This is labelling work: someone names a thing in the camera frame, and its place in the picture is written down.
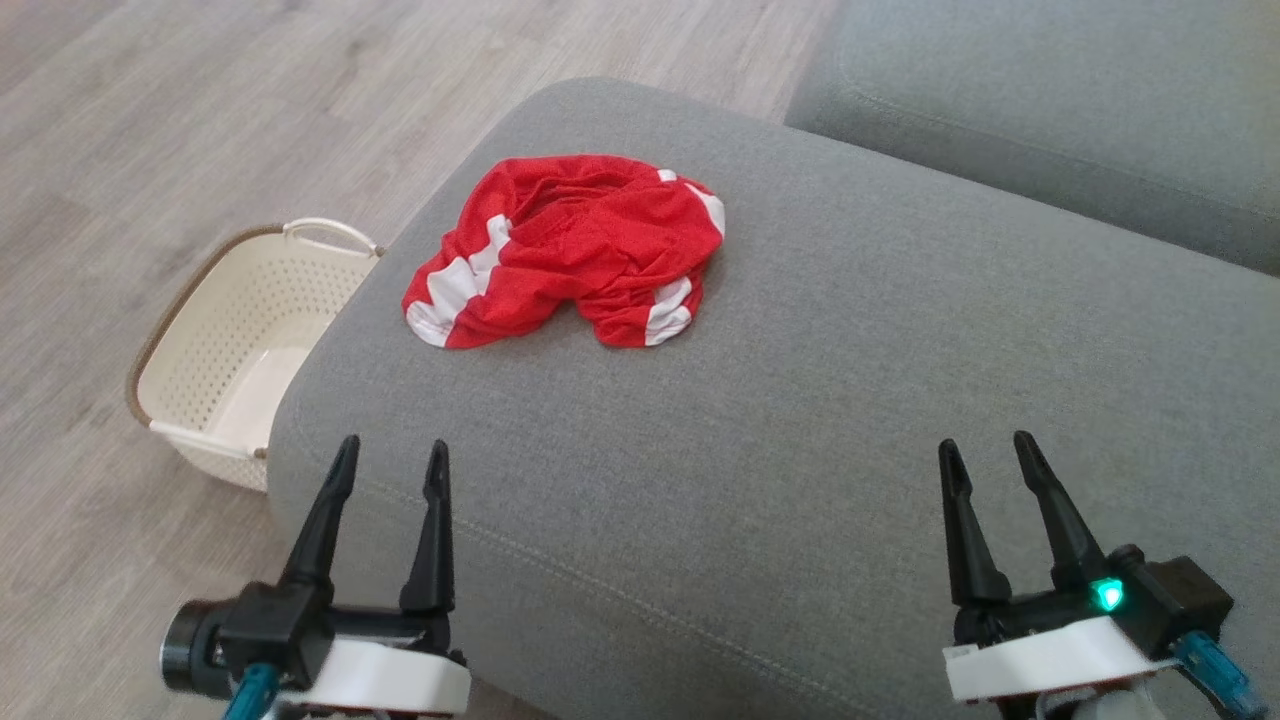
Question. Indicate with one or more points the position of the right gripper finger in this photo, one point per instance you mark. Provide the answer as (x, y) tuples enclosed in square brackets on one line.
[(1060, 510), (968, 530)]

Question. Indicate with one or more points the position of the cream perforated laundry basket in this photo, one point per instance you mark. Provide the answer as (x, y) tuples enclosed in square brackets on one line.
[(240, 340)]

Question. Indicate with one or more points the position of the large grey sofa seat cushion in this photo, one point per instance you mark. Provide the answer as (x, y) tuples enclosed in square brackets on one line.
[(800, 450)]

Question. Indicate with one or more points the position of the red basketball jersey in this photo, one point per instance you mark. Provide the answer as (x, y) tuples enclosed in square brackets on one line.
[(580, 240)]

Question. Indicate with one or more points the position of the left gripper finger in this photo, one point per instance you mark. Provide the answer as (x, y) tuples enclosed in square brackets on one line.
[(432, 540), (325, 520)]

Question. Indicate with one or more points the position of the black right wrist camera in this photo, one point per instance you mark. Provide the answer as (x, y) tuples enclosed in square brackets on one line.
[(1175, 595)]

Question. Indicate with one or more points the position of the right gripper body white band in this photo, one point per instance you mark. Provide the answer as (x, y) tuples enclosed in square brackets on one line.
[(1050, 650)]

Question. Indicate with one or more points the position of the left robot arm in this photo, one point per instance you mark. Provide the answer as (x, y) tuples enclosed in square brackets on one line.
[(330, 712)]

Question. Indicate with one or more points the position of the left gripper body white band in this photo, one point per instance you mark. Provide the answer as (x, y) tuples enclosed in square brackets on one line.
[(390, 670)]

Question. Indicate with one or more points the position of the small grey sofa cushion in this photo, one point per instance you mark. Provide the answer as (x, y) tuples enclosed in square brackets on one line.
[(1080, 100)]

